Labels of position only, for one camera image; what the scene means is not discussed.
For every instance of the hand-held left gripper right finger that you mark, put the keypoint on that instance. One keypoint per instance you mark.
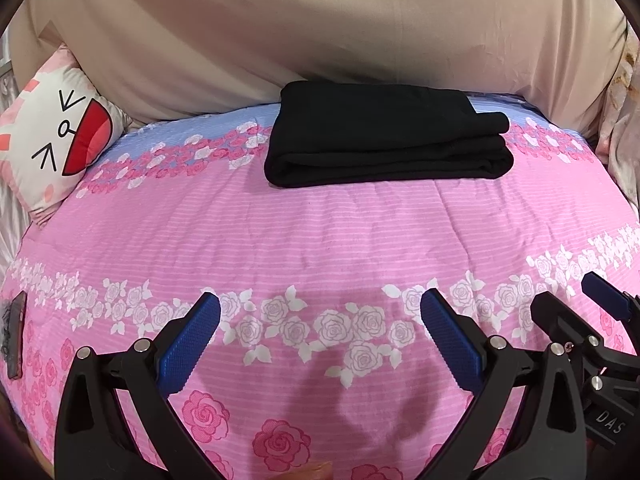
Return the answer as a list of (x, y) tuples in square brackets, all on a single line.
[(452, 342)]

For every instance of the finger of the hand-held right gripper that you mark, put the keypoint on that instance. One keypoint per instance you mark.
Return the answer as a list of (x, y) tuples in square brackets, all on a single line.
[(607, 295), (560, 317)]

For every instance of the pink floral blanket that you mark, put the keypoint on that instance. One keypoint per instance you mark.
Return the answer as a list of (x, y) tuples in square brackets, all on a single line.
[(320, 240)]

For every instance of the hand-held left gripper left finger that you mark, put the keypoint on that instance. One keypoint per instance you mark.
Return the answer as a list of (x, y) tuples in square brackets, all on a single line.
[(190, 342)]

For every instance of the dark phone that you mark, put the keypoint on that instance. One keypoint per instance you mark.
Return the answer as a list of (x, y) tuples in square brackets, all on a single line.
[(15, 340)]

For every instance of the black pants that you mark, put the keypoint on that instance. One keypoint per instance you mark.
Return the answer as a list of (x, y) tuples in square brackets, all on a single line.
[(380, 145)]

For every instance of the beige sheet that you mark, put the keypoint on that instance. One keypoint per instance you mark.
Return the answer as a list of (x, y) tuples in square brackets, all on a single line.
[(320, 20)]

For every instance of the white cat face pillow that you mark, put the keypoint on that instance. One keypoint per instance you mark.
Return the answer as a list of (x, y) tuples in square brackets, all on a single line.
[(55, 125)]

